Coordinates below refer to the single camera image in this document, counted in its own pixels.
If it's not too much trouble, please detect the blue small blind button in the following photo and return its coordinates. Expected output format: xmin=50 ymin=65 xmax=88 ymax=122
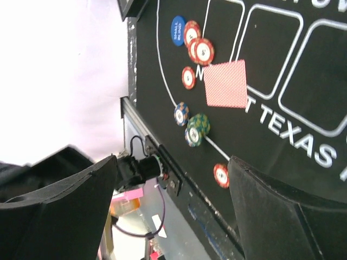
xmin=170 ymin=15 xmax=186 ymax=46

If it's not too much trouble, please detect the red poker chip stack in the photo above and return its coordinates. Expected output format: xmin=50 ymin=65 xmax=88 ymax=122
xmin=214 ymin=164 xmax=229 ymax=189

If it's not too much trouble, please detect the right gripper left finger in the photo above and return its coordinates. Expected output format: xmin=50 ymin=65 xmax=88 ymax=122
xmin=1 ymin=155 xmax=118 ymax=259

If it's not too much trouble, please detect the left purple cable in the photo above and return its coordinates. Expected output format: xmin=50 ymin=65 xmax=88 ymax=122
xmin=112 ymin=186 xmax=166 ymax=239

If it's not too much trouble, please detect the black poker felt mat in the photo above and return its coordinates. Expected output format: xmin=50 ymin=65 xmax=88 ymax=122
xmin=127 ymin=0 xmax=347 ymax=244

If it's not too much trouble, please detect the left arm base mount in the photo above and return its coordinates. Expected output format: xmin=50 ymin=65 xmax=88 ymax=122
xmin=115 ymin=135 xmax=183 ymax=196

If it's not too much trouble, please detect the blue chip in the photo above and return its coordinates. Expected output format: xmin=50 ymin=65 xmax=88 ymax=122
xmin=174 ymin=102 xmax=190 ymax=126
xmin=184 ymin=128 xmax=195 ymax=147

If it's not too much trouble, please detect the dealt cards pile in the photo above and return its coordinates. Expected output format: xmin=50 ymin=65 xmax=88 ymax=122
xmin=203 ymin=60 xmax=247 ymax=108

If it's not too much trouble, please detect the green chip stack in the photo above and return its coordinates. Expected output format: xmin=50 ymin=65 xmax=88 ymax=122
xmin=187 ymin=113 xmax=211 ymax=146

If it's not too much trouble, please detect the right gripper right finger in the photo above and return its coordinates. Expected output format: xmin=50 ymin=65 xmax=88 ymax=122
xmin=228 ymin=156 xmax=346 ymax=259

